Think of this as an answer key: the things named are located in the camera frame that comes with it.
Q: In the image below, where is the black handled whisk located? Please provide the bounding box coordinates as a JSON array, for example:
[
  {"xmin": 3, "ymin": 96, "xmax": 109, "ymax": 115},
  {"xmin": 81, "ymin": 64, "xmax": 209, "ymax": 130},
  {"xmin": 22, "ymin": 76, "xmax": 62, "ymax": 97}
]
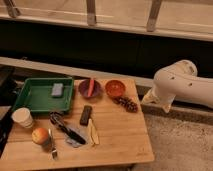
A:
[{"xmin": 50, "ymin": 112, "xmax": 86, "ymax": 145}]

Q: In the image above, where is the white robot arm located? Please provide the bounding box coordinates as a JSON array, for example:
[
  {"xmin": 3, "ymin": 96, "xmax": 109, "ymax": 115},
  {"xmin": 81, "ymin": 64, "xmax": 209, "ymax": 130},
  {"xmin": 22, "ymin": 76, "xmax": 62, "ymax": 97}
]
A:
[{"xmin": 141, "ymin": 60, "xmax": 213, "ymax": 113}]

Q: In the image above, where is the brown pine cone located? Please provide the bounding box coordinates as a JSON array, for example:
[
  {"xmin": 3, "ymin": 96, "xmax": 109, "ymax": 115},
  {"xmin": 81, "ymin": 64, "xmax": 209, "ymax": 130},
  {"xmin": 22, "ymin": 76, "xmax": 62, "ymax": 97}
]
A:
[{"xmin": 113, "ymin": 97, "xmax": 138, "ymax": 113}]

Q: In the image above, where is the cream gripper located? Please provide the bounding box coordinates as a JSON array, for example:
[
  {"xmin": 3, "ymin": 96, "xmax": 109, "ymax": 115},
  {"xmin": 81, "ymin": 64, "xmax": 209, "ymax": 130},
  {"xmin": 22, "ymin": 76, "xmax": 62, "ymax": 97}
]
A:
[{"xmin": 141, "ymin": 87, "xmax": 173, "ymax": 113}]

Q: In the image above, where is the red yellow apple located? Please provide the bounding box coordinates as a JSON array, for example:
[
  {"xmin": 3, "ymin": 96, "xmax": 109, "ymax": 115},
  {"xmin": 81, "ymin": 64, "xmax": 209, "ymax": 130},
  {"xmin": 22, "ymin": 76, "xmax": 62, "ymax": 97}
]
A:
[{"xmin": 32, "ymin": 128, "xmax": 49, "ymax": 145}]

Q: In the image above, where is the wooden table board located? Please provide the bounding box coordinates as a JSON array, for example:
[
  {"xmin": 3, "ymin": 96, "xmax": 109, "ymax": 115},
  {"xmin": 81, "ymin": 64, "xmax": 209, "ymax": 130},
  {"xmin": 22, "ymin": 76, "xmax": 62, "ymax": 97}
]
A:
[{"xmin": 0, "ymin": 78, "xmax": 155, "ymax": 171}]

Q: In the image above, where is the purple bowl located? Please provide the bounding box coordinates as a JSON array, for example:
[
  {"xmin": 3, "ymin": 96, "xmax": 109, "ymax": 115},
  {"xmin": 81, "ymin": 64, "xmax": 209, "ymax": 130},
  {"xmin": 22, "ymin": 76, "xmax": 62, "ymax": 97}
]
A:
[{"xmin": 78, "ymin": 79, "xmax": 101, "ymax": 98}]

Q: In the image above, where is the pink spoon in bowl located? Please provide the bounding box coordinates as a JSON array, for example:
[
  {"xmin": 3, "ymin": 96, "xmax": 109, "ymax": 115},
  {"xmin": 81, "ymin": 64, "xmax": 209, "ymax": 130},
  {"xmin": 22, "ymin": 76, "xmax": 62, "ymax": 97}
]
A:
[{"xmin": 88, "ymin": 78, "xmax": 94, "ymax": 97}]

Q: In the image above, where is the grey sponge block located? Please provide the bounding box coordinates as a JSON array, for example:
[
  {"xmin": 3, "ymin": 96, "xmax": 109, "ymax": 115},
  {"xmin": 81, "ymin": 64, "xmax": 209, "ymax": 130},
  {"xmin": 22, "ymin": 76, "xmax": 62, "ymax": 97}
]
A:
[{"xmin": 51, "ymin": 83, "xmax": 63, "ymax": 97}]

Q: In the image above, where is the black rectangular bar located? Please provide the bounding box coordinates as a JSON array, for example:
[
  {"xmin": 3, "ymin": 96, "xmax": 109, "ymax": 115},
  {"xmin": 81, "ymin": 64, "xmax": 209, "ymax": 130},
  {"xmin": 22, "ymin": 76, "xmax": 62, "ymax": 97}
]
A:
[{"xmin": 80, "ymin": 105, "xmax": 92, "ymax": 126}]

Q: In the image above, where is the wooden knife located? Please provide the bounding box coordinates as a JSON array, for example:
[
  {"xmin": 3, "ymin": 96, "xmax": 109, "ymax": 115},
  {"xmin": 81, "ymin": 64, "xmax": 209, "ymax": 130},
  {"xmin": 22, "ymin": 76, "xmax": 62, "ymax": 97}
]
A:
[{"xmin": 88, "ymin": 119, "xmax": 100, "ymax": 146}]

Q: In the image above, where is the white paper cup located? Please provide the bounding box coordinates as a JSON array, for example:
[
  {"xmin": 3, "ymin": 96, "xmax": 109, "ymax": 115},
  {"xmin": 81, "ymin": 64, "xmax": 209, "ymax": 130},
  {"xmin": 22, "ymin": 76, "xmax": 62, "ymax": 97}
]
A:
[{"xmin": 12, "ymin": 107, "xmax": 34, "ymax": 128}]

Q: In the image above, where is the orange bowl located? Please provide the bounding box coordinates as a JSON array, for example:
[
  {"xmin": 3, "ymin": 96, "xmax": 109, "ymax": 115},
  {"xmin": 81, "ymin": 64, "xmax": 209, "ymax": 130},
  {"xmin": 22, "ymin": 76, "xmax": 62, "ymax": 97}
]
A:
[{"xmin": 105, "ymin": 80, "xmax": 126, "ymax": 98}]

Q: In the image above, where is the green plastic tray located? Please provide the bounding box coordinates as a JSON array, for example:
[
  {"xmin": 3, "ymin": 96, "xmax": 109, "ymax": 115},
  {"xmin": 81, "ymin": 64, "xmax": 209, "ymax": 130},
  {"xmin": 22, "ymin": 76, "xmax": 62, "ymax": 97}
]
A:
[{"xmin": 12, "ymin": 78, "xmax": 74, "ymax": 114}]

